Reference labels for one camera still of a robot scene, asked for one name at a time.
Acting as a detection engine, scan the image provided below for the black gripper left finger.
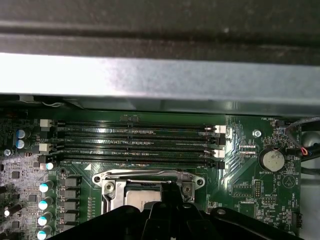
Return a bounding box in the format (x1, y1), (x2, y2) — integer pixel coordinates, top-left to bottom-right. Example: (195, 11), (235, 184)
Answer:
(47, 181), (175, 240)

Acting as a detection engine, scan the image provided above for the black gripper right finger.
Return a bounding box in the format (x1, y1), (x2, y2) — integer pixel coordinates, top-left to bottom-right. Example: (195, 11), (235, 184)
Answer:
(172, 181), (306, 240)

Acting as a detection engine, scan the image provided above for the metal socket cover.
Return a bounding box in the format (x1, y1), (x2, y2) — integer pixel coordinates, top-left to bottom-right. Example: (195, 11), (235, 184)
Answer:
(101, 176), (197, 216)

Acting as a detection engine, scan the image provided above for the silver CPU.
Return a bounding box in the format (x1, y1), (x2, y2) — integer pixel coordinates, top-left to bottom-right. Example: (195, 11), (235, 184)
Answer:
(124, 188), (165, 209)

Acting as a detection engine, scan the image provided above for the wire locking lever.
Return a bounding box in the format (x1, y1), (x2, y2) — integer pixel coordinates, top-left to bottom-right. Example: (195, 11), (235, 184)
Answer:
(99, 168), (201, 181)

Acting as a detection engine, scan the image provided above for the CPU socket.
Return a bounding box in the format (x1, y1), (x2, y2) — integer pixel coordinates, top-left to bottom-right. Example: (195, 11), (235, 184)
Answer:
(91, 168), (207, 216)

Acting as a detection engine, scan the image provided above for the black RAM slot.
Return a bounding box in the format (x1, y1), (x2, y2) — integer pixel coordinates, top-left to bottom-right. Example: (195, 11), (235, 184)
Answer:
(39, 154), (224, 170)
(39, 118), (227, 135)
(39, 142), (226, 159)
(53, 129), (224, 146)

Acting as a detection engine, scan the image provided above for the green motherboard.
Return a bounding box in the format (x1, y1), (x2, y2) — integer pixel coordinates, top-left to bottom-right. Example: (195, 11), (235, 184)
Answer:
(0, 106), (305, 240)

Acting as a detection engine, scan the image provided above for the silver coin battery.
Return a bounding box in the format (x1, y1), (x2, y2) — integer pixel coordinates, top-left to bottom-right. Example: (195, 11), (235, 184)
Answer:
(258, 146), (286, 173)

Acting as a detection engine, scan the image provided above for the open PC case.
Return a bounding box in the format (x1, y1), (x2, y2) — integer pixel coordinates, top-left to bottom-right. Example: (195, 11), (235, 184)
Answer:
(0, 0), (320, 240)

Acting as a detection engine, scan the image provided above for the thin grey fan wire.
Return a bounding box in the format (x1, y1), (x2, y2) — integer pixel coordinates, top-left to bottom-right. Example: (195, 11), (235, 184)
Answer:
(284, 117), (320, 157)

